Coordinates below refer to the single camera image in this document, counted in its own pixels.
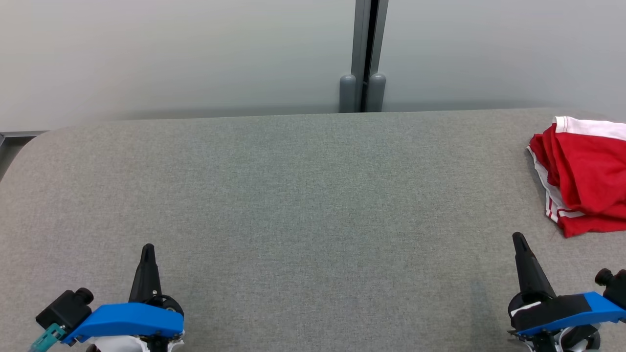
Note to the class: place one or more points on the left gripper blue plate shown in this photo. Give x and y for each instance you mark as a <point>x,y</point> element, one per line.
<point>132,320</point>

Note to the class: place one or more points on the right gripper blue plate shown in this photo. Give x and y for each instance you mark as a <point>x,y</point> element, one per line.
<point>567,310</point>

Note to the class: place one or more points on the red Bulls jersey white trim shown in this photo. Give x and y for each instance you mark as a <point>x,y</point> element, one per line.
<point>592,181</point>

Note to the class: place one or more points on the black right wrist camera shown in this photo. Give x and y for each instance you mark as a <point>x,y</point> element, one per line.
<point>614,288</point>

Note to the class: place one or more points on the grey metal floor frame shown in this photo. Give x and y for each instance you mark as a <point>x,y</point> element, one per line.
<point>14,134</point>

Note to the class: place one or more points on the grey metal partition post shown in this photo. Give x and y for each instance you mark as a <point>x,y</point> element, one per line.
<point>364,49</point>

